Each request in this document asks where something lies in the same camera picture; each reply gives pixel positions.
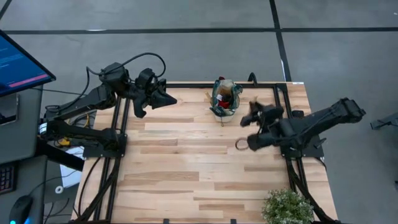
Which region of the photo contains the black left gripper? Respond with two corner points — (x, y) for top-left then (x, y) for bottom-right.
(126, 78), (178, 119)

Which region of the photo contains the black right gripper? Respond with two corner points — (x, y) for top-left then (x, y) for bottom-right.
(240, 100), (285, 127)

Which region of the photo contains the cream green gardening bag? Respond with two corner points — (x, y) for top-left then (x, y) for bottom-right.
(208, 77), (244, 124)

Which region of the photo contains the artificial green plant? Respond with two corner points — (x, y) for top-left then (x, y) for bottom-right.
(262, 188), (315, 224)

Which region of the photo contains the white paper sheet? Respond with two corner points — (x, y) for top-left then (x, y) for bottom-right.
(59, 146), (91, 189)

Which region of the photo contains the black floor stand foot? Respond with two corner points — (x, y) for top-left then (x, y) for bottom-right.
(369, 111), (398, 131)

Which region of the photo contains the grey side desk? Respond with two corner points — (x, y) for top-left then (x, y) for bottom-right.
(0, 85), (47, 224)

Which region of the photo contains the monitor with blue screen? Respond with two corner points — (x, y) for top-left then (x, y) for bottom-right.
(0, 29), (57, 98)

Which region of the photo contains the black keyboard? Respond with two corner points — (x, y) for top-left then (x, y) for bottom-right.
(0, 163), (16, 195)

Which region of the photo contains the black computer mouse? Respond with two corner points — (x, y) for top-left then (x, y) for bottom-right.
(8, 195), (34, 224)

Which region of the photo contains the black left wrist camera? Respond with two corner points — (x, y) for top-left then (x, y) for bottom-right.
(135, 67), (156, 91)

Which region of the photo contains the brown ring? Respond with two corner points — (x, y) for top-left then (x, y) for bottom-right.
(234, 137), (249, 152)

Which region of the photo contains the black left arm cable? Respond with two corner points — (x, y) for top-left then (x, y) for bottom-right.
(85, 52), (167, 78)

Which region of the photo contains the yellow cable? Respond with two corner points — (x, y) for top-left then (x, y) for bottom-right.
(57, 113), (91, 147)

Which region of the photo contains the black floor cable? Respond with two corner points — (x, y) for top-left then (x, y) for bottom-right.
(76, 157), (103, 218)

